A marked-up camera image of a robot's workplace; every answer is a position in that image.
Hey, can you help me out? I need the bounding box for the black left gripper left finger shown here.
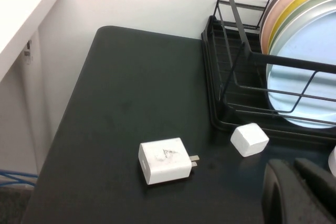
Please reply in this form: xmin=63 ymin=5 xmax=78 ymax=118
xmin=262 ymin=159 xmax=329 ymax=224

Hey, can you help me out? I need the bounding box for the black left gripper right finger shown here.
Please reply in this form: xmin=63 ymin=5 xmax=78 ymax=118
xmin=293 ymin=157 xmax=336 ymax=209

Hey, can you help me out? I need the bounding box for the light blue plate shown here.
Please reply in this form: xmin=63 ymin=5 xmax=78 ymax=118
xmin=265 ymin=10 xmax=336 ymax=130

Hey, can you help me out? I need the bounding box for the green plate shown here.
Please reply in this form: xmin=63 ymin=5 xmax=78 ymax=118
xmin=269 ymin=0 xmax=336 ymax=51

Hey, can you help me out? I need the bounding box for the pale mint plate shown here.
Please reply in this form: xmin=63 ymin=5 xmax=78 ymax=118
xmin=270 ymin=0 xmax=336 ymax=54

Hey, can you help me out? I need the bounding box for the pink plate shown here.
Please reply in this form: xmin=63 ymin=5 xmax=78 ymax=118
xmin=260 ymin=0 xmax=336 ymax=54

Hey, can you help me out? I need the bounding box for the white tape roll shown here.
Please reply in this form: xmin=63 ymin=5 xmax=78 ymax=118
xmin=328 ymin=146 xmax=336 ymax=175

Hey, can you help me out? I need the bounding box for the black plastic drip tray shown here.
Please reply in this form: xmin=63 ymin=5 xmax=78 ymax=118
xmin=201 ymin=16 xmax=336 ymax=143

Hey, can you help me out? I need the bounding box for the white cube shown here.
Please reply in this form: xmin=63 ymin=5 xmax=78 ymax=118
xmin=230 ymin=122 xmax=270 ymax=158

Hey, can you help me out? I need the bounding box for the white USB charger plug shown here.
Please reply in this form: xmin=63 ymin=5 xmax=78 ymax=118
xmin=138 ymin=137 xmax=200 ymax=185

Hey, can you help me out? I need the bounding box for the black white label sticker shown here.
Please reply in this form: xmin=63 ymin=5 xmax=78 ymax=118
xmin=23 ymin=39 xmax=34 ymax=65

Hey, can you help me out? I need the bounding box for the white cabinet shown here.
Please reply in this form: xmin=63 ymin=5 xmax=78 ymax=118
xmin=0 ymin=0 xmax=67 ymax=183

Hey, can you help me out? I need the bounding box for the black wire dish rack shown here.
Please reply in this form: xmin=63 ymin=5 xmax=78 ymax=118
xmin=213 ymin=0 xmax=336 ymax=116

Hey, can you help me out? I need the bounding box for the blue cable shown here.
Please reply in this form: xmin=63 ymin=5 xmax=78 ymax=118
xmin=0 ymin=170 xmax=39 ymax=187

